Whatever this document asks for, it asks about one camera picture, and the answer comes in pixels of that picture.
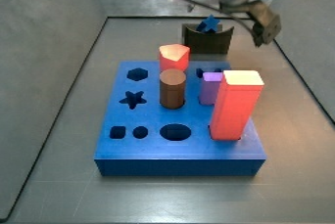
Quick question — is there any blue star prism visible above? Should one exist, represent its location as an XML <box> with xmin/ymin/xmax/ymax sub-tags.
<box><xmin>196</xmin><ymin>15</ymin><xmax>220</xmax><ymax>33</ymax></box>

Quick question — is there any dark grey curved fixture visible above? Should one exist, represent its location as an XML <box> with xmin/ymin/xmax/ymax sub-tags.
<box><xmin>183</xmin><ymin>23</ymin><xmax>235</xmax><ymax>54</ymax></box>

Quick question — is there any red pentagon prism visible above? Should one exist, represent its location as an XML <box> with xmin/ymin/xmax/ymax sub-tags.
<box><xmin>158</xmin><ymin>44</ymin><xmax>191</xmax><ymax>71</ymax></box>

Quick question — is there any purple square peg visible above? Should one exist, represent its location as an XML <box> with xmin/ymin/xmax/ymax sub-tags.
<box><xmin>199</xmin><ymin>72</ymin><xmax>223</xmax><ymax>105</ymax></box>

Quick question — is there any brown cylinder peg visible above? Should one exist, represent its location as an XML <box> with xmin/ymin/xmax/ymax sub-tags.
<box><xmin>160</xmin><ymin>68</ymin><xmax>187</xmax><ymax>110</ymax></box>

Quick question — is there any tall red rectangular block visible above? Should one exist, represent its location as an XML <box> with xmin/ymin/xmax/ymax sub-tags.
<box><xmin>209</xmin><ymin>70</ymin><xmax>264</xmax><ymax>141</ymax></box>

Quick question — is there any blue shape sorter base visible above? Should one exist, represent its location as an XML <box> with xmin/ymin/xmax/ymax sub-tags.
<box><xmin>94</xmin><ymin>61</ymin><xmax>267</xmax><ymax>176</ymax></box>

